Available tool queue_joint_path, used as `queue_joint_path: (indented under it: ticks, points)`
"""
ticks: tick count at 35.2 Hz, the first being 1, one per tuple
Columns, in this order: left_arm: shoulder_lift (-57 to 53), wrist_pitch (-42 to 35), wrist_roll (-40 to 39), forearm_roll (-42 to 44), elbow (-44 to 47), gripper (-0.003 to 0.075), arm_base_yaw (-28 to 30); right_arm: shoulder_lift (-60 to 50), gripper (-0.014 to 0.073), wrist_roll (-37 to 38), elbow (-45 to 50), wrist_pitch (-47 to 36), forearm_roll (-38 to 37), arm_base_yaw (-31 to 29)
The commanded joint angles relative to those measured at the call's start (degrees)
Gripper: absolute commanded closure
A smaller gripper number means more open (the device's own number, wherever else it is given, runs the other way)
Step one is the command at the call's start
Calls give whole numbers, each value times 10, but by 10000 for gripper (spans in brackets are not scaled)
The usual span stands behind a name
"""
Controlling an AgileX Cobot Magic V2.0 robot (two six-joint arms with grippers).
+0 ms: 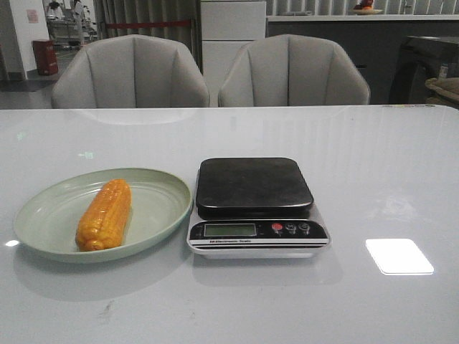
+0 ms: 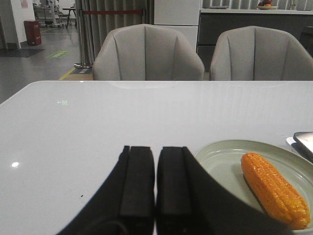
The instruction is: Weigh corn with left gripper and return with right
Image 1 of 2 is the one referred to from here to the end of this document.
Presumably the orange corn cob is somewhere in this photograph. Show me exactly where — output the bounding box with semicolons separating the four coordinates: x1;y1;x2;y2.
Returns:
75;179;131;252

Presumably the black digital kitchen scale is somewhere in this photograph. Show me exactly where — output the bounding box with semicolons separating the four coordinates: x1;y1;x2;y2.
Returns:
186;157;331;259

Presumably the right grey upholstered chair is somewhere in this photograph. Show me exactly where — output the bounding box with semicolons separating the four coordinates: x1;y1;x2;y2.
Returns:
218;34;371;108

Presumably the grey upholstered chair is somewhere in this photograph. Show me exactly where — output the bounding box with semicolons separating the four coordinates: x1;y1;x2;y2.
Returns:
51;34;209;109
218;34;371;108

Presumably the left grey upholstered chair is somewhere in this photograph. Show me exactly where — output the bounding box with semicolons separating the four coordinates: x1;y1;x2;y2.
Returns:
51;34;209;109

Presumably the white cabinet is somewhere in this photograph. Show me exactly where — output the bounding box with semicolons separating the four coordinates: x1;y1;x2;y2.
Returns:
200;1;266;77

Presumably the red barrier belt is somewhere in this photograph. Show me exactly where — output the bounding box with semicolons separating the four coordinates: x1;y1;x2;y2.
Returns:
105;19;193;29

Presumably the light green plate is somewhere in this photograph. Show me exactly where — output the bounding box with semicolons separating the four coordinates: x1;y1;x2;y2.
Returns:
14;168;193;264

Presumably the dark grey counter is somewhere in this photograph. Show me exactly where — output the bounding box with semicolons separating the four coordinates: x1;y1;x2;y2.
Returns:
268;14;458;104

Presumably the fruit bowl on counter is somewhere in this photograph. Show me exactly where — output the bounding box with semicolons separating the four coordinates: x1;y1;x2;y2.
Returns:
351;0;382;15

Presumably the red trash bin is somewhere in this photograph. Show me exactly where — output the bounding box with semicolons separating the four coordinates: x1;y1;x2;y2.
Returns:
32;39;58;76

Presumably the dark armchair with cushion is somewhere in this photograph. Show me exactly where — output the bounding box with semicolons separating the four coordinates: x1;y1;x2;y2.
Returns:
389;36;458;104

